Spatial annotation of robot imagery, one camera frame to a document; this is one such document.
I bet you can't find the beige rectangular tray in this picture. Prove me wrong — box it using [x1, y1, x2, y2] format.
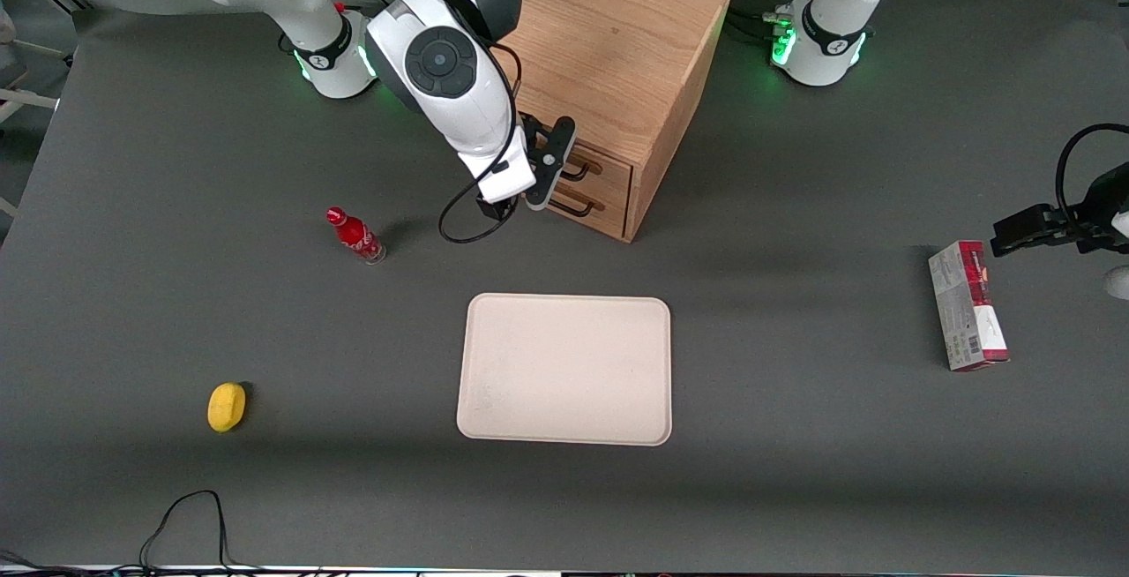
[456, 293, 673, 447]

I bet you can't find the black looped table cable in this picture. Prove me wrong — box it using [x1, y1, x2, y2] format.
[139, 490, 236, 575]

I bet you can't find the wooden drawer front closed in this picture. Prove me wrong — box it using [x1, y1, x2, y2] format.
[545, 178, 633, 243]

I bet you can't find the small red soda bottle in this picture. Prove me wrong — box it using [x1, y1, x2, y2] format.
[325, 206, 387, 266]

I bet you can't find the black left base cable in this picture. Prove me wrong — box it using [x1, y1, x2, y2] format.
[723, 0, 823, 41]

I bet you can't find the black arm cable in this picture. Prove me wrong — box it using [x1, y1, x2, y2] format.
[437, 39, 530, 245]
[1054, 123, 1129, 227]

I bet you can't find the grey and red carton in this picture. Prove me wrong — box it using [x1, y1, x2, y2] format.
[928, 240, 1011, 373]

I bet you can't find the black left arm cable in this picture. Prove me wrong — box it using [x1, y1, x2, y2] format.
[1054, 123, 1129, 227]

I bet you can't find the yellow lemon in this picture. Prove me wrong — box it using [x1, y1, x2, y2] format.
[207, 382, 249, 434]

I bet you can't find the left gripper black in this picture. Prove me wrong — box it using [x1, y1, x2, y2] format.
[990, 162, 1129, 259]

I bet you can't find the wooden drawer with deep tray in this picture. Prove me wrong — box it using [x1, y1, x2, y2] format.
[564, 136, 635, 200]

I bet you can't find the black cable bundle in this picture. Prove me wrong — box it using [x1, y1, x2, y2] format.
[0, 549, 142, 577]

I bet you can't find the wooden drawer cabinet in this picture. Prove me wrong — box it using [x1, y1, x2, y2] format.
[490, 0, 732, 245]

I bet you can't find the white stand frame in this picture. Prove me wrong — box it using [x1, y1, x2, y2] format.
[0, 0, 79, 124]

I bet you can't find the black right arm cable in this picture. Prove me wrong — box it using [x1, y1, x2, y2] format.
[437, 39, 530, 245]

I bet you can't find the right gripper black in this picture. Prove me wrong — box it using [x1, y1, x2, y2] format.
[476, 113, 560, 223]

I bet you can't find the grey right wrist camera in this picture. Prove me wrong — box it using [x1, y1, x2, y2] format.
[526, 116, 578, 211]

